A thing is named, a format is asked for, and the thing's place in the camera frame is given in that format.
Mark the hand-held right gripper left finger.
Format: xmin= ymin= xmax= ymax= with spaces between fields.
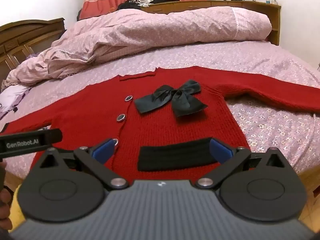
xmin=37 ymin=138 xmax=129 ymax=189

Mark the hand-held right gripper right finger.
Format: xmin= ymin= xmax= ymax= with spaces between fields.
xmin=195 ymin=138 xmax=286 ymax=189

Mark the red knit cardigan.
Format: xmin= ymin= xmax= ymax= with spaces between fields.
xmin=4 ymin=66 xmax=320 ymax=180

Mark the pile of clothes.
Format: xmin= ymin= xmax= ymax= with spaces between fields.
xmin=117 ymin=0 xmax=181 ymax=12

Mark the person's left hand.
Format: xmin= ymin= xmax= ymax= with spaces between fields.
xmin=0 ymin=187 xmax=13 ymax=230

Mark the lavender cloth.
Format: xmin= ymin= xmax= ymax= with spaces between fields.
xmin=0 ymin=84 xmax=32 ymax=119

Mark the pink floral bed sheet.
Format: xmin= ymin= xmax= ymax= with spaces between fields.
xmin=0 ymin=40 xmax=320 ymax=180

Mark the brown wooden wardrobe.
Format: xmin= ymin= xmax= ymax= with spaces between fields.
xmin=0 ymin=17 xmax=67 ymax=91

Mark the pink floral quilt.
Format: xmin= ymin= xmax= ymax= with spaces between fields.
xmin=2 ymin=6 xmax=272 ymax=87

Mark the wooden headboard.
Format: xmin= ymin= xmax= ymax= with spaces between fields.
xmin=139 ymin=0 xmax=282 ymax=47

